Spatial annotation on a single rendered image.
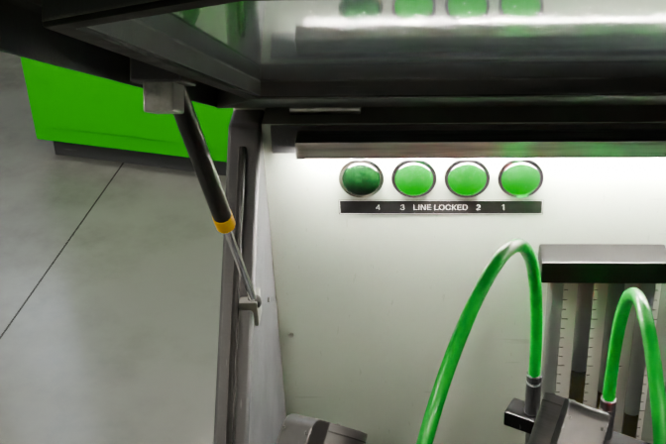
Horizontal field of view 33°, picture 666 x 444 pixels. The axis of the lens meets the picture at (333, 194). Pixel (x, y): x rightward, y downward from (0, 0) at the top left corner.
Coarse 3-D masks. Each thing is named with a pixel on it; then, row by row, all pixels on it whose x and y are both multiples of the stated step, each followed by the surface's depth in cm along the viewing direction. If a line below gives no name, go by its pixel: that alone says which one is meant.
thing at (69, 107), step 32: (32, 64) 400; (32, 96) 408; (64, 96) 403; (96, 96) 398; (128, 96) 394; (64, 128) 410; (96, 128) 406; (128, 128) 401; (160, 128) 397; (224, 128) 389; (128, 160) 415; (160, 160) 410; (224, 160) 396
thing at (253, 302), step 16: (192, 112) 94; (192, 128) 95; (192, 144) 97; (192, 160) 99; (208, 160) 99; (208, 176) 101; (208, 192) 103; (224, 208) 106; (224, 224) 108; (240, 256) 114; (240, 272) 116; (256, 288) 124; (240, 304) 122; (256, 304) 122; (256, 320) 123
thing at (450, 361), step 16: (512, 240) 112; (496, 256) 108; (528, 256) 118; (496, 272) 107; (528, 272) 122; (480, 288) 105; (480, 304) 104; (464, 320) 103; (464, 336) 102; (448, 352) 101; (448, 368) 100; (528, 368) 133; (448, 384) 100; (432, 400) 100; (432, 416) 99; (432, 432) 99
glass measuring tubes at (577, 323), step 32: (544, 256) 131; (576, 256) 131; (608, 256) 130; (640, 256) 130; (544, 288) 135; (576, 288) 135; (608, 288) 133; (640, 288) 132; (544, 320) 138; (576, 320) 135; (608, 320) 135; (544, 352) 138; (576, 352) 138; (640, 352) 137; (544, 384) 140; (576, 384) 140; (640, 384) 139; (640, 416) 145
